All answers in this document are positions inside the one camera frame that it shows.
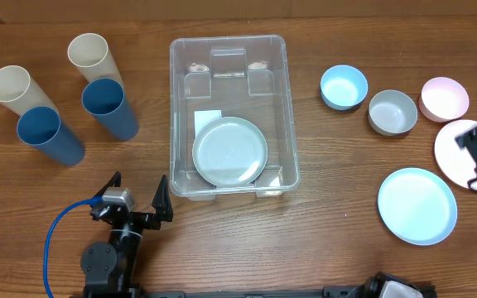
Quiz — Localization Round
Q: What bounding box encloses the grey bowl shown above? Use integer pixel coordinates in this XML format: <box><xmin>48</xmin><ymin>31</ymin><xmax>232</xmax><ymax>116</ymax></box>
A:
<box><xmin>368</xmin><ymin>89</ymin><xmax>418</xmax><ymax>136</ymax></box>

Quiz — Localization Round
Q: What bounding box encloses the pink plate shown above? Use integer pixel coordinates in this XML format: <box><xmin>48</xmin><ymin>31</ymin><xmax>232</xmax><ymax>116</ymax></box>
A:
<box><xmin>434</xmin><ymin>119</ymin><xmax>477</xmax><ymax>189</ymax></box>

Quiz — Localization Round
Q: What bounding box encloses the blue cup left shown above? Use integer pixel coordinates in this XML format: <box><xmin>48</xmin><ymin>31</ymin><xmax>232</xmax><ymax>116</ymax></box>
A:
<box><xmin>17</xmin><ymin>106</ymin><xmax>85</xmax><ymax>166</ymax></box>

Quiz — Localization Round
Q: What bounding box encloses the light blue bowl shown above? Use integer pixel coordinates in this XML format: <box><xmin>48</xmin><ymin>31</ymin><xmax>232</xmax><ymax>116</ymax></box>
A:
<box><xmin>320</xmin><ymin>65</ymin><xmax>369</xmax><ymax>111</ymax></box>

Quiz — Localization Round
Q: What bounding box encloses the blue cable left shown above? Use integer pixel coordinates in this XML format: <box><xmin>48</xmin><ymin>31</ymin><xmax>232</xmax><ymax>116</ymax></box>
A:
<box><xmin>42</xmin><ymin>196</ymin><xmax>104</xmax><ymax>298</ymax></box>

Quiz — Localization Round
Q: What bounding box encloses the beige cup back left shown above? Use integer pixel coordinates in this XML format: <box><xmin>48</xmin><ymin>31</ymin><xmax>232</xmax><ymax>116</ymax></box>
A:
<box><xmin>67</xmin><ymin>33</ymin><xmax>124</xmax><ymax>87</ymax></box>

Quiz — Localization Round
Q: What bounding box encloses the light blue plate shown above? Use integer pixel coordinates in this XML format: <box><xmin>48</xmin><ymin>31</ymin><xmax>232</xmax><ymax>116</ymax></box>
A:
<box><xmin>377</xmin><ymin>167</ymin><xmax>458</xmax><ymax>246</ymax></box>

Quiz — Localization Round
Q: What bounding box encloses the pink bowl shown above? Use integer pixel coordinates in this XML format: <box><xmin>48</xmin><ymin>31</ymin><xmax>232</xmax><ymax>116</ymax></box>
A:
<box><xmin>418</xmin><ymin>77</ymin><xmax>470</xmax><ymax>123</ymax></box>

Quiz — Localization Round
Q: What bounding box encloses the blue cup right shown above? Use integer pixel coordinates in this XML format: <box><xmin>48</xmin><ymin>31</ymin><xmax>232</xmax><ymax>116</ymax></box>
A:
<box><xmin>81</xmin><ymin>78</ymin><xmax>139</xmax><ymax>141</ymax></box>

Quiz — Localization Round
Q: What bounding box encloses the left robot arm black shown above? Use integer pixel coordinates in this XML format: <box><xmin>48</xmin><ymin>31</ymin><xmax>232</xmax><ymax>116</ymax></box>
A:
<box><xmin>80</xmin><ymin>171</ymin><xmax>173</xmax><ymax>297</ymax></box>

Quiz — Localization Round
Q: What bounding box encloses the beige cup far left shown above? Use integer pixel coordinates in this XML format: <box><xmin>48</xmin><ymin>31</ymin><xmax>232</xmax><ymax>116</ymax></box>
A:
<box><xmin>0</xmin><ymin>65</ymin><xmax>58</xmax><ymax>116</ymax></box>

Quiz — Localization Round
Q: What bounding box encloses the beige cup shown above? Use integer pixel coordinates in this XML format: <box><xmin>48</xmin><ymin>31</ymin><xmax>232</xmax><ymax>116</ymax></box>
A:
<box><xmin>67</xmin><ymin>33</ymin><xmax>124</xmax><ymax>87</ymax></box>
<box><xmin>0</xmin><ymin>65</ymin><xmax>58</xmax><ymax>116</ymax></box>

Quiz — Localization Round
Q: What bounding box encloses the clear plastic storage bin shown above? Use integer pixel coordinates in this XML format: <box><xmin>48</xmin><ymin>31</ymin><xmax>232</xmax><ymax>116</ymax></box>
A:
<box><xmin>170</xmin><ymin>35</ymin><xmax>300</xmax><ymax>200</ymax></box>

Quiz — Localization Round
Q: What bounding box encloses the blue cup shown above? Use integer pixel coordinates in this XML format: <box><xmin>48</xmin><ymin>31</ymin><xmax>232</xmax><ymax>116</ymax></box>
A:
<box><xmin>81</xmin><ymin>78</ymin><xmax>139</xmax><ymax>141</ymax></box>
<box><xmin>17</xmin><ymin>106</ymin><xmax>85</xmax><ymax>166</ymax></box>

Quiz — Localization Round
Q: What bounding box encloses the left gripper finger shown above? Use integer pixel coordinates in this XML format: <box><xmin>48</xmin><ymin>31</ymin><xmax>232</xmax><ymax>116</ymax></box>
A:
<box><xmin>94</xmin><ymin>171</ymin><xmax>122</xmax><ymax>197</ymax></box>
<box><xmin>152</xmin><ymin>175</ymin><xmax>174</xmax><ymax>222</ymax></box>

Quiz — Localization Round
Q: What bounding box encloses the grey plate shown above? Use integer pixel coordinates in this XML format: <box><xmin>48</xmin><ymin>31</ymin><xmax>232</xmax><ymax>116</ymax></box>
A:
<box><xmin>192</xmin><ymin>117</ymin><xmax>268</xmax><ymax>188</ymax></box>

